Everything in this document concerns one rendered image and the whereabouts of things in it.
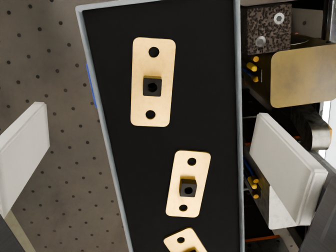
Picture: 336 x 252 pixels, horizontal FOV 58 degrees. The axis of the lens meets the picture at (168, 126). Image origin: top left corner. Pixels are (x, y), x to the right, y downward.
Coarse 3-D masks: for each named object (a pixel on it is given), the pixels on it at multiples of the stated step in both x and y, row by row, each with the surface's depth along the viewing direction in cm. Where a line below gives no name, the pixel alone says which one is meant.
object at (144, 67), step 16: (144, 48) 27; (160, 48) 27; (144, 64) 28; (160, 64) 28; (144, 80) 27; (160, 80) 27; (144, 96) 29; (160, 96) 29; (144, 112) 29; (160, 112) 29
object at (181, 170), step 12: (180, 156) 32; (192, 156) 32; (204, 156) 32; (180, 168) 32; (192, 168) 32; (204, 168) 32; (180, 180) 33; (192, 180) 32; (204, 180) 33; (168, 192) 33; (180, 192) 32; (192, 192) 32; (168, 204) 34; (180, 204) 34; (192, 204) 34; (192, 216) 35
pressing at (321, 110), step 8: (328, 0) 42; (328, 8) 42; (328, 16) 43; (328, 24) 43; (328, 32) 44; (320, 104) 48; (328, 104) 48; (320, 112) 48; (328, 112) 48; (328, 120) 49; (320, 152) 51; (328, 152) 52; (328, 160) 52
